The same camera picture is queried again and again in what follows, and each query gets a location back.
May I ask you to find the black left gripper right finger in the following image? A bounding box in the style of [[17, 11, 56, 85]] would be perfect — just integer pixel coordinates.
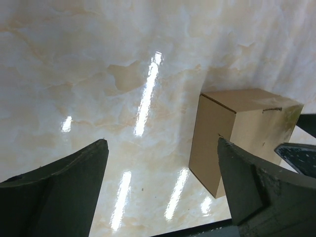
[[217, 138, 316, 237]]

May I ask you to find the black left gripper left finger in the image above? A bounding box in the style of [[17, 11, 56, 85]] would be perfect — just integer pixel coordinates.
[[0, 139, 109, 237]]

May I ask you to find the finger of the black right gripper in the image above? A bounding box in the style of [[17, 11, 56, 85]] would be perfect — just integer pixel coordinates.
[[297, 114, 316, 138], [275, 143, 316, 178]]

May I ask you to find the brown cardboard express box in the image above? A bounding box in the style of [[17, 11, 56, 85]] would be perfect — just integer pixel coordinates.
[[189, 89, 304, 198]]

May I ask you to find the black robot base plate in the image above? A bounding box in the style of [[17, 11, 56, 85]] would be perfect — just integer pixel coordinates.
[[154, 219, 240, 237]]

